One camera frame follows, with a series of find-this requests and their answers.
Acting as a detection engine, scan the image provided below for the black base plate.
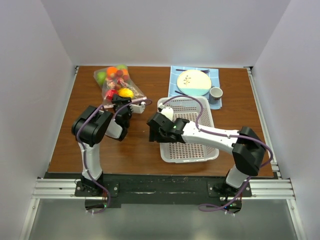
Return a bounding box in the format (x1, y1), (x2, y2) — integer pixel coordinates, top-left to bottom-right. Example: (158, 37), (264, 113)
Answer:
(74, 173), (252, 210)

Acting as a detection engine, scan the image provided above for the cream and blue plate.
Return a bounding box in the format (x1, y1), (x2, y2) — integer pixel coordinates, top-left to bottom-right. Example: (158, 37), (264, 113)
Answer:
(176, 71), (212, 97)

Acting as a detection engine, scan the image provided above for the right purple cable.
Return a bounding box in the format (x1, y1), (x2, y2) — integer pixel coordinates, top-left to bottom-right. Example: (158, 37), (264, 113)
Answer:
(159, 94), (274, 213)

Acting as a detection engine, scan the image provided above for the clear zip top bag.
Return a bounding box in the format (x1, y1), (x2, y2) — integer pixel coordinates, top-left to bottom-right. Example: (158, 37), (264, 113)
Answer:
(93, 64), (147, 109)

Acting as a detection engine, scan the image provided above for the green fake apple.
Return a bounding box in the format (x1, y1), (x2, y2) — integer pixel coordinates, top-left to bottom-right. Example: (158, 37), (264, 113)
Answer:
(96, 71), (107, 86)

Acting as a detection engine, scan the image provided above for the yellow fake lemon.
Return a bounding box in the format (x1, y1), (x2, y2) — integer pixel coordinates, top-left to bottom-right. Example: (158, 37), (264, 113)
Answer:
(118, 88), (135, 99)

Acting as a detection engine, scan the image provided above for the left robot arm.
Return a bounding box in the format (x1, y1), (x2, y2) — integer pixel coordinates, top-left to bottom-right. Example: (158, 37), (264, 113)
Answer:
(71, 94), (132, 196)

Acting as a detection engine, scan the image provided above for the orange fake fruit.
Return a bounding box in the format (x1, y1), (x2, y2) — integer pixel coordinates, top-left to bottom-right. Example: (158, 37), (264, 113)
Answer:
(106, 66), (118, 78)

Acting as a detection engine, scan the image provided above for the white plastic basket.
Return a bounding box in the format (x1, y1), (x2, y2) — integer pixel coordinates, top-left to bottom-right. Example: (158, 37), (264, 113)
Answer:
(157, 96), (219, 164)

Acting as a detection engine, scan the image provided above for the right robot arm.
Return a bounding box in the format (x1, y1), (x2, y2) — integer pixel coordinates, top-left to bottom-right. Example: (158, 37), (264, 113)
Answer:
(146, 112), (267, 197)

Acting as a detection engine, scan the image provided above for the aluminium frame rail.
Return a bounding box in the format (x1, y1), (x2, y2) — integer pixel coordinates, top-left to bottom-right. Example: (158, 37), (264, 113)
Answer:
(31, 176), (83, 200)

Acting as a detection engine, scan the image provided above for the blue checkered cloth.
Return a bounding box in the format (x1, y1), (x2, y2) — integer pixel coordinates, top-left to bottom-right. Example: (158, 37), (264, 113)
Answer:
(168, 65), (221, 100)

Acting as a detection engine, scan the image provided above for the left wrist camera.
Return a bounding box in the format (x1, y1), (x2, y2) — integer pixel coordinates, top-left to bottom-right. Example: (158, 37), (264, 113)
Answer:
(129, 101), (146, 114)

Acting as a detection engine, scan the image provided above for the small white cup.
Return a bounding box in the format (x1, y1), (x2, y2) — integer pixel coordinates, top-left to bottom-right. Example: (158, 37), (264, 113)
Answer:
(208, 86), (223, 105)

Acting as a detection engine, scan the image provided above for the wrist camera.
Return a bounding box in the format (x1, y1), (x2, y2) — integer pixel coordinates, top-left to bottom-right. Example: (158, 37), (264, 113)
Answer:
(157, 103), (174, 121)
(129, 101), (146, 114)

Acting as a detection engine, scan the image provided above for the red fake apple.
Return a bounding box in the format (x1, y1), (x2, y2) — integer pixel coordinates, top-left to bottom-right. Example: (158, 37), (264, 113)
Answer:
(104, 89), (118, 101)

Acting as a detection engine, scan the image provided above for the purple plastic fork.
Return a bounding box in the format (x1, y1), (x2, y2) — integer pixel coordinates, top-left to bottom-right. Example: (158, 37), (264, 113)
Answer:
(175, 68), (210, 74)

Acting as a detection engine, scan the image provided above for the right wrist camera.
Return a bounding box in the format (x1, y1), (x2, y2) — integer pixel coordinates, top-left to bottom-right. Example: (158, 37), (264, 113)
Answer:
(157, 103), (174, 121)

